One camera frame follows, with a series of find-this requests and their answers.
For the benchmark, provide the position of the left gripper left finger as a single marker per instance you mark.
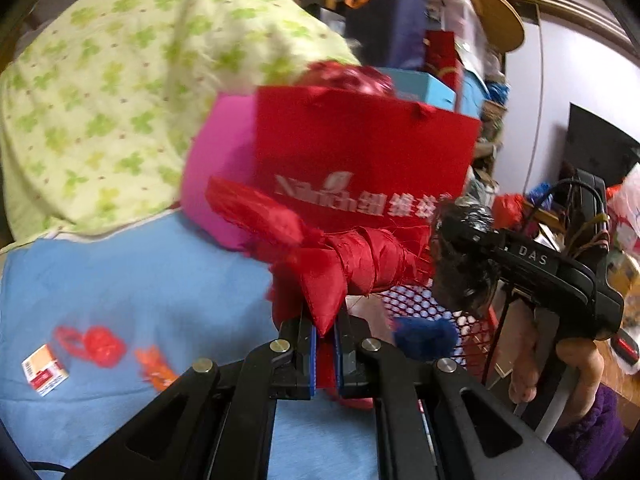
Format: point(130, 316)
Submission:
point(297, 376)

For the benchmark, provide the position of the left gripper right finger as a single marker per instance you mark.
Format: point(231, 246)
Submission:
point(350, 374)

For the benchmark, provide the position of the red knotted plastic bag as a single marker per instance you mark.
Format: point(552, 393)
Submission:
point(97, 345)

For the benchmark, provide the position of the blue plastic bag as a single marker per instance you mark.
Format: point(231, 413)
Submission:
point(425, 340)

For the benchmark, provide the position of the black plastic bag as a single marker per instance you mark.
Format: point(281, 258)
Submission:
point(465, 278)

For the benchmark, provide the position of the person right hand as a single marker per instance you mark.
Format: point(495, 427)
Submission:
point(554, 381)

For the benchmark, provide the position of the red plastic mesh basket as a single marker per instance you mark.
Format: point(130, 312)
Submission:
point(379, 310)

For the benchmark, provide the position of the orange plastic wrapper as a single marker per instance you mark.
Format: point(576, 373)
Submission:
point(154, 368)

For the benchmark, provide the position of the red Nilrich paper bag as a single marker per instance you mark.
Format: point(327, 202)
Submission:
point(342, 159)

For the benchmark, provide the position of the blue towel blanket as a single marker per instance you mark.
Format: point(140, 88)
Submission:
point(163, 284)

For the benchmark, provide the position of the magenta pillow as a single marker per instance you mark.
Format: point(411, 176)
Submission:
point(224, 148)

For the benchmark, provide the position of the orange white medicine box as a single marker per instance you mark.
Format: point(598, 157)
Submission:
point(42, 370)

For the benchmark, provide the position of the light blue box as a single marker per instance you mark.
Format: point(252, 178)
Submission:
point(414, 86)

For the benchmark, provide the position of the shiny red foil bag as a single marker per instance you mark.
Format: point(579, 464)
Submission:
point(355, 78)

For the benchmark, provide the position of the green clover pattern quilt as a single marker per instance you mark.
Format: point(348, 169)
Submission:
point(98, 113)

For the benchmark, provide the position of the dark navy bag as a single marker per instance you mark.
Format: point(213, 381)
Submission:
point(391, 33)

